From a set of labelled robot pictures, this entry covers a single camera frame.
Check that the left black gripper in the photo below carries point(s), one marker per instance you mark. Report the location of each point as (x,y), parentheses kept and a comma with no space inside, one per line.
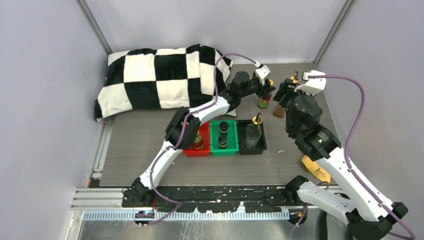
(264,90)

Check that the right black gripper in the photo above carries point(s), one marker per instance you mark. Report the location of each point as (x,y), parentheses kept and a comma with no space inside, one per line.
(287,87)

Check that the yellow cap chili sauce bottle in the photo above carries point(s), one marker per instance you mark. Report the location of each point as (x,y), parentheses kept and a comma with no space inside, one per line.
(264,101)

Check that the brown sauce glass bottle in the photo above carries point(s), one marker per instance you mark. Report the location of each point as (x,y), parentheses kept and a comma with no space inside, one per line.
(280,111)

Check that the clear glass oil bottle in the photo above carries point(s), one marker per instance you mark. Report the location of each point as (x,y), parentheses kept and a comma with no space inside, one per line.
(253,132)

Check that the green label spice jar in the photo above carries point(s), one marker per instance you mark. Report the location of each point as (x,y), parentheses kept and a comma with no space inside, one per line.
(223,141)

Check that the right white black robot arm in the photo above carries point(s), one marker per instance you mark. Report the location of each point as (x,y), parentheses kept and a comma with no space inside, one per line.
(367,213)

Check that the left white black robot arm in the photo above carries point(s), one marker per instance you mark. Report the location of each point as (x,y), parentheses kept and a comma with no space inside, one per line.
(181,132)

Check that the black plastic bin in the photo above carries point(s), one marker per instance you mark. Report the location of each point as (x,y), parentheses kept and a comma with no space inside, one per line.
(261,145)

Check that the green plastic bin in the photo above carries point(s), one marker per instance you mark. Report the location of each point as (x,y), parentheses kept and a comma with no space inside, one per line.
(232,146)

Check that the red plastic bin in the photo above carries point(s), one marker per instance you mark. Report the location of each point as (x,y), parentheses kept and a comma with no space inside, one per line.
(205,133)

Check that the black white checkered cloth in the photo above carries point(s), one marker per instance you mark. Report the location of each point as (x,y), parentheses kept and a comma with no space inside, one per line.
(148,79)

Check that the yellow cloth rag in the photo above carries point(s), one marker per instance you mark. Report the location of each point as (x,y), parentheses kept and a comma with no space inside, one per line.
(316,170)

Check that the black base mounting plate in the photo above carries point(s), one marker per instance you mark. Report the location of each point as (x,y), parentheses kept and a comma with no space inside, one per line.
(217,199)

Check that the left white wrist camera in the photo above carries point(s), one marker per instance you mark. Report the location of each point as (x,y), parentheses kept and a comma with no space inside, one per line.
(262,73)

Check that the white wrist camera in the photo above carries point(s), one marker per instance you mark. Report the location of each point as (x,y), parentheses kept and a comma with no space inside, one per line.
(315,83)
(262,73)

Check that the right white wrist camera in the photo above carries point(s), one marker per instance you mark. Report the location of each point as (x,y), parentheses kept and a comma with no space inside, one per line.
(315,83)

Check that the aluminium slotted rail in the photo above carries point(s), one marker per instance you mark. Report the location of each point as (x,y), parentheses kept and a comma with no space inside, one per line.
(149,215)

